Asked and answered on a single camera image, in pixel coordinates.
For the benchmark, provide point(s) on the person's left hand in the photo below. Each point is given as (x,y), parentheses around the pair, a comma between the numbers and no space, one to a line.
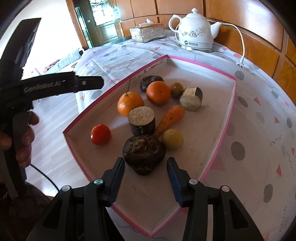
(23,155)

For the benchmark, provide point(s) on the round yellow-brown fruit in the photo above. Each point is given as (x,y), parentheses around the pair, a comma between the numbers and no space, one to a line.
(172,139)

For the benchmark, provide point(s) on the wooden glass door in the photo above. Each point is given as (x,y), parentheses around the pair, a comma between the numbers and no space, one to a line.
(96,22)

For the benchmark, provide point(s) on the orange carrot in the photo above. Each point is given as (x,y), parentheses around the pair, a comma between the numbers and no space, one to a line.
(174,115)

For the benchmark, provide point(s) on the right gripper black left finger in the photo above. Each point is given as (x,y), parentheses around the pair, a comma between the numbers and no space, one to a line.
(81,213)

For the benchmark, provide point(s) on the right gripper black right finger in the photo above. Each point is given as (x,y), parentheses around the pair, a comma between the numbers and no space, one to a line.
(231,221)

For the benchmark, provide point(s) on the red tomato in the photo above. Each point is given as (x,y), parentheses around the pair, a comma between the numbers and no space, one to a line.
(100,135)

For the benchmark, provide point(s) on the white woven tissue box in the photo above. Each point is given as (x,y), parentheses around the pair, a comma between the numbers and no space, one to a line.
(147,32)

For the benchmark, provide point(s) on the plain orange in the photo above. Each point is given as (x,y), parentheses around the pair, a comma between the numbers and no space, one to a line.
(158,93)

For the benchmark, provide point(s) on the white-cut dark eggplant piece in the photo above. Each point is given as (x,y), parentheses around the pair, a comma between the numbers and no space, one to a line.
(191,98)

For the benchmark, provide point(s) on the pink-edged white tray box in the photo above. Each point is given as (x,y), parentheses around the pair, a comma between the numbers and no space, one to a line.
(147,202)

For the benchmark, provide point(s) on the orange with stem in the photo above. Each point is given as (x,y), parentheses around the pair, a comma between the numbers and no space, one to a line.
(128,101)

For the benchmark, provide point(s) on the small green-yellow fruit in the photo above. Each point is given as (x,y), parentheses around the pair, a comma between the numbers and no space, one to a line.
(176,90)

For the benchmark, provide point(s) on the white patterned tablecloth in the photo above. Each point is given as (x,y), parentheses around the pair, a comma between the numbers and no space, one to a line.
(257,155)

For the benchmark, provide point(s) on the dark wrinkled round fruit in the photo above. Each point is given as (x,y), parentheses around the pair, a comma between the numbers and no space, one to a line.
(143,153)

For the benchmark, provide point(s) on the white ceramic electric kettle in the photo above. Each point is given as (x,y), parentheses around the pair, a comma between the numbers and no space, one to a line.
(194,31)

